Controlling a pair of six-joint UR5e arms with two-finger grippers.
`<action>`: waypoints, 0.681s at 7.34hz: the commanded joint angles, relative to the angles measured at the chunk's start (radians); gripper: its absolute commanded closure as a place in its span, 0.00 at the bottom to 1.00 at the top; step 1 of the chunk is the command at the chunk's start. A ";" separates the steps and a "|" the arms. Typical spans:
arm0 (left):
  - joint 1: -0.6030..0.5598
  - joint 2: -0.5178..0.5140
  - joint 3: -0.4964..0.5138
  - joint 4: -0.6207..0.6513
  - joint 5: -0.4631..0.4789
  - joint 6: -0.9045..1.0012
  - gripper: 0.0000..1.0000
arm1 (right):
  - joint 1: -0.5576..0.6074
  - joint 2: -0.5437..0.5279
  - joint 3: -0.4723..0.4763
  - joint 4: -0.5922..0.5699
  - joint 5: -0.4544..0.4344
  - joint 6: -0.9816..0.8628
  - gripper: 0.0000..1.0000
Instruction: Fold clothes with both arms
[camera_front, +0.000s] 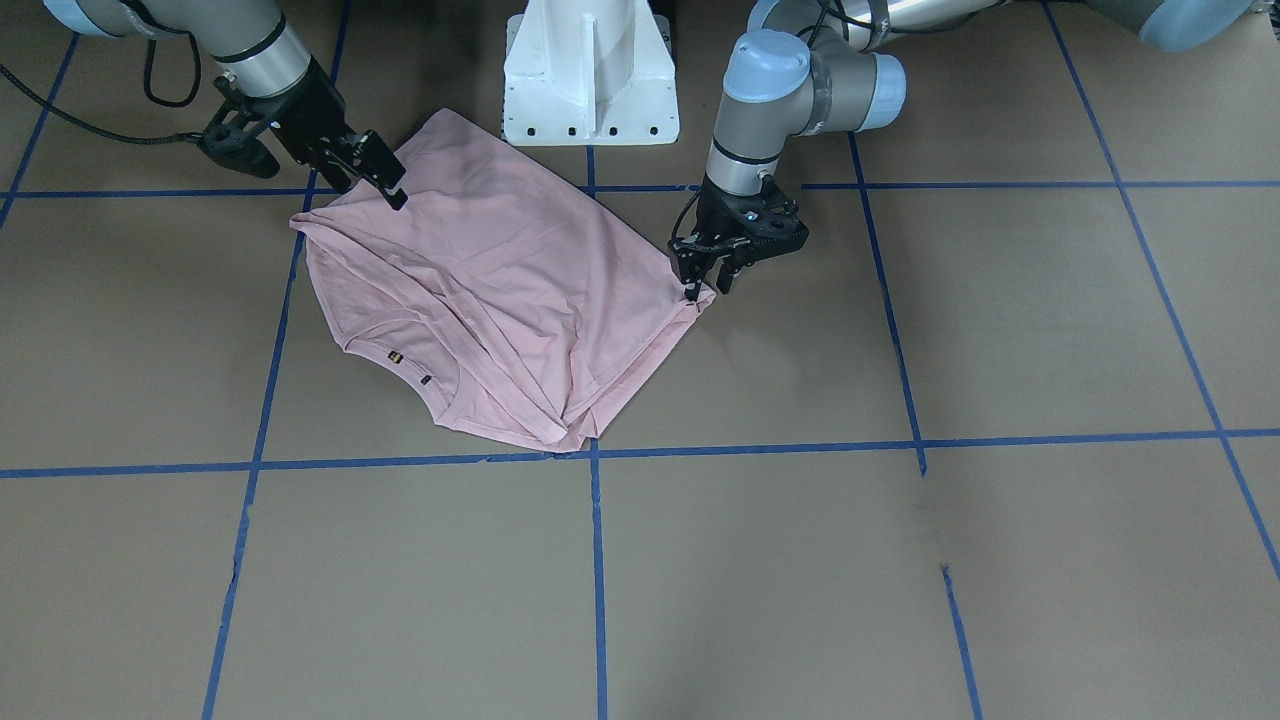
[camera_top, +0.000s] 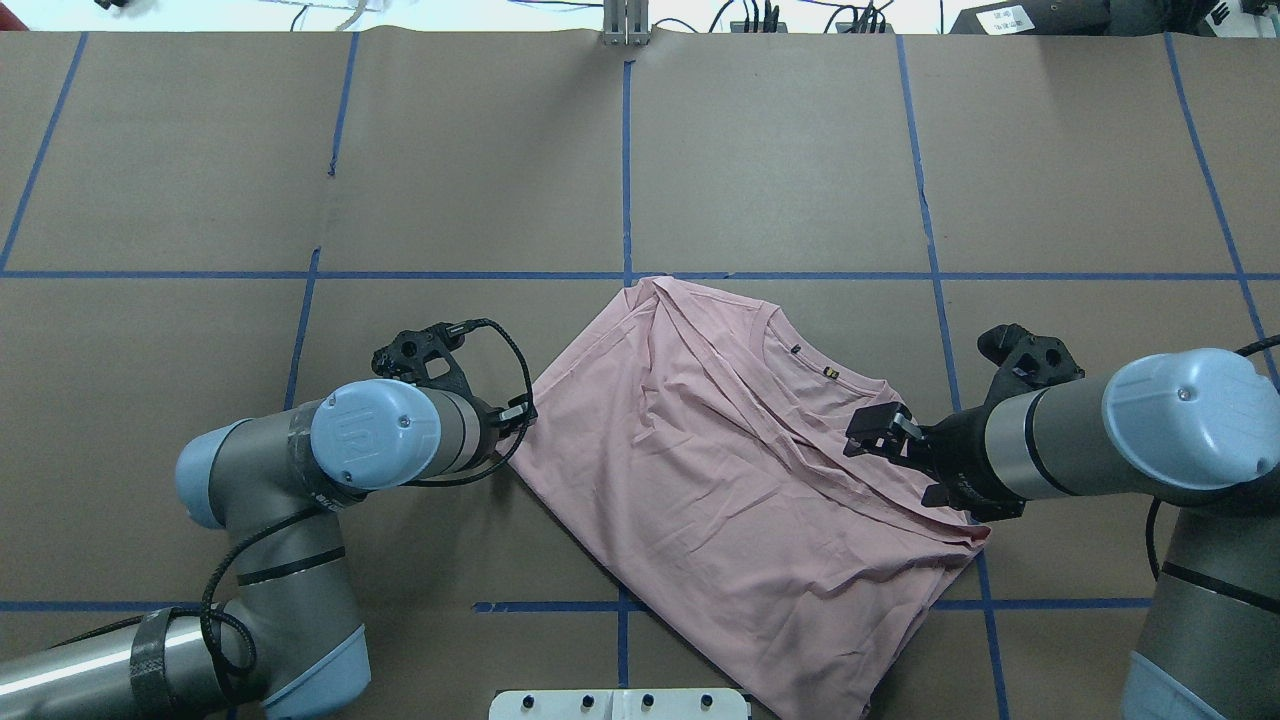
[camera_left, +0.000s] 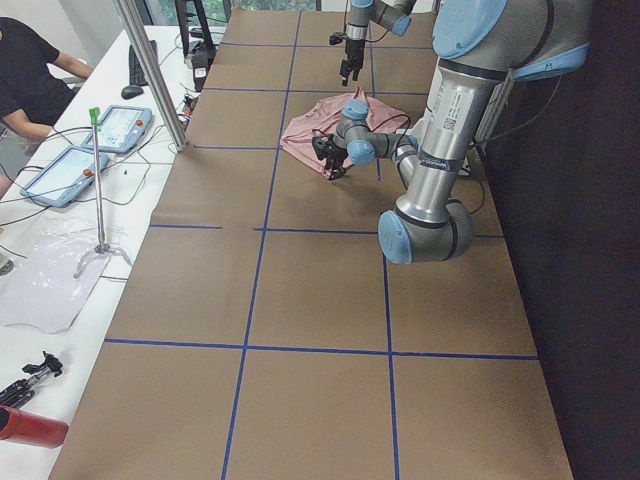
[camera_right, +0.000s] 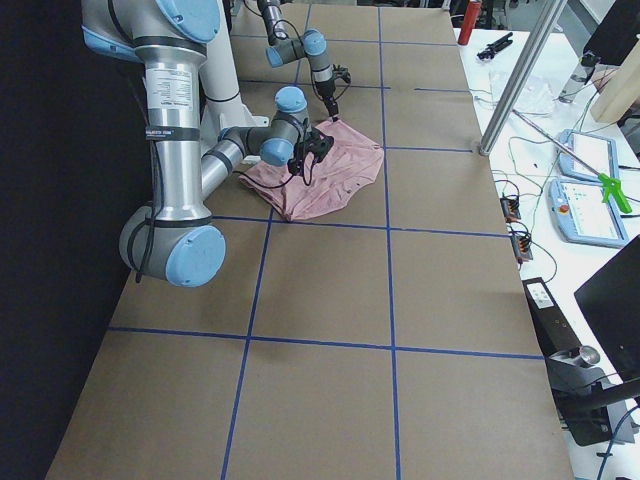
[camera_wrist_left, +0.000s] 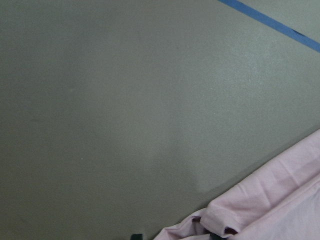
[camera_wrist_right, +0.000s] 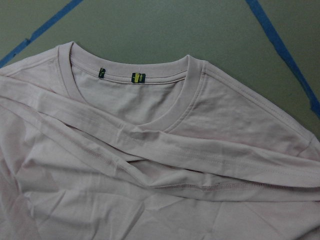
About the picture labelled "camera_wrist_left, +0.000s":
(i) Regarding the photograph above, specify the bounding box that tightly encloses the pink Snoopy t-shirt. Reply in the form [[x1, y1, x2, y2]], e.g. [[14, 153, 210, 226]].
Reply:
[[156, 131, 320, 240]]

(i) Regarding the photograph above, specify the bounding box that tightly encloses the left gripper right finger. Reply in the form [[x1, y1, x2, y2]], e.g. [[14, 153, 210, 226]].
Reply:
[[210, 233, 222, 240]]

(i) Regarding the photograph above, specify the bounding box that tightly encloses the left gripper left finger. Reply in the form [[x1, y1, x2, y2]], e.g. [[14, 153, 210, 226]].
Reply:
[[130, 233, 143, 240]]

